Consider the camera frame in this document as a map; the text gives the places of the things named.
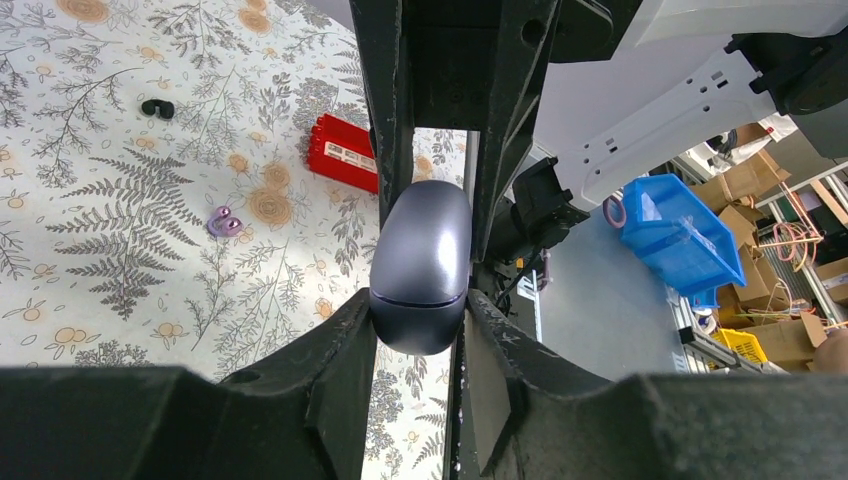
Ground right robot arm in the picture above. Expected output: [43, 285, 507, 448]
[350, 1, 847, 262]

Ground black clip earbud right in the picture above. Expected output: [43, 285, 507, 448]
[140, 99, 175, 120]

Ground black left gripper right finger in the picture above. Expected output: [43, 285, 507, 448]
[465, 290, 847, 479]

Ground floral table mat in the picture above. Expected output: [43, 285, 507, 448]
[0, 0, 482, 480]

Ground blue plastic bin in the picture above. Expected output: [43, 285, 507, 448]
[620, 174, 747, 308]

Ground red toy block box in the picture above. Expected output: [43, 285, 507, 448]
[306, 114, 378, 194]

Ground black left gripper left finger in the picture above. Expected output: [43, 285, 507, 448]
[1, 290, 376, 479]

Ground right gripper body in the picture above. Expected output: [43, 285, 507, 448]
[402, 0, 642, 130]

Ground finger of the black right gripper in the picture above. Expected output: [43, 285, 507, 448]
[471, 1, 560, 262]
[350, 0, 414, 224]

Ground purple clip earbud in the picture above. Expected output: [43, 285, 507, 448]
[206, 205, 244, 238]

